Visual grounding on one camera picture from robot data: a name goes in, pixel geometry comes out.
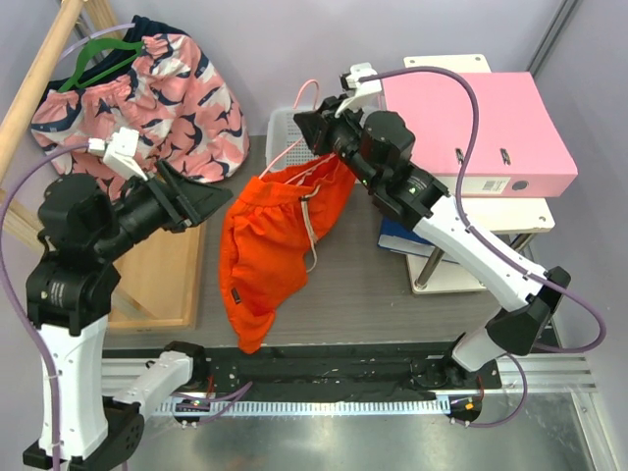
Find pink wire hanger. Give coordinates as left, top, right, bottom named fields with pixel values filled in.
left=259, top=78, right=330, bottom=185

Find green hanger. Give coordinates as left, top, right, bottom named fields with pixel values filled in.
left=57, top=37, right=148, bottom=93

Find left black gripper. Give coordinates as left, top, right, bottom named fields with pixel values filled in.
left=95, top=155, right=234, bottom=255

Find white perforated basket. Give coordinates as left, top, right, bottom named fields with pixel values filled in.
left=265, top=107, right=316, bottom=172

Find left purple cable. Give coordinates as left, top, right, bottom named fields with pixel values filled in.
left=0, top=141, right=129, bottom=471

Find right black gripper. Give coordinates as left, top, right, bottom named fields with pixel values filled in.
left=296, top=93, right=381, bottom=191

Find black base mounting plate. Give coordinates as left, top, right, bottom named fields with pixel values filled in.
left=102, top=340, right=502, bottom=401

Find orange shorts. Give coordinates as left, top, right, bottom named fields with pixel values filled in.
left=219, top=154, right=355, bottom=354

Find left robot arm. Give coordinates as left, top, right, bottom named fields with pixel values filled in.
left=23, top=162, right=232, bottom=470

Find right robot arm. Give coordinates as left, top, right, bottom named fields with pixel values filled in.
left=293, top=97, right=571, bottom=388

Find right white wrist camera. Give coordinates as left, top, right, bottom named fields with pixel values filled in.
left=336, top=62, right=383, bottom=117

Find blue book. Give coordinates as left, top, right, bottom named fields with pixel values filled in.
left=377, top=218, right=435, bottom=257

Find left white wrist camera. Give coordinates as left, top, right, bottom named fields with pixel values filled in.
left=87, top=128, right=148, bottom=181

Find pink ring binder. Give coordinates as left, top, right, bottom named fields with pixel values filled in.
left=383, top=73, right=578, bottom=198

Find wooden clothes rack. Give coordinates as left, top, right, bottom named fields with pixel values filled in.
left=0, top=0, right=205, bottom=332

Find aluminium slotted rail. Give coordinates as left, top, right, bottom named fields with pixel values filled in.
left=102, top=355, right=598, bottom=418

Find white small shelf stand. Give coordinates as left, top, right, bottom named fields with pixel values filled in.
left=403, top=54, right=554, bottom=295

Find pink patterned shorts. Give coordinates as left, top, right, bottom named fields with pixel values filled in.
left=30, top=16, right=250, bottom=183

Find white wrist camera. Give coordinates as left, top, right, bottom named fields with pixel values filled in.
left=87, top=128, right=148, bottom=181
left=336, top=62, right=383, bottom=117

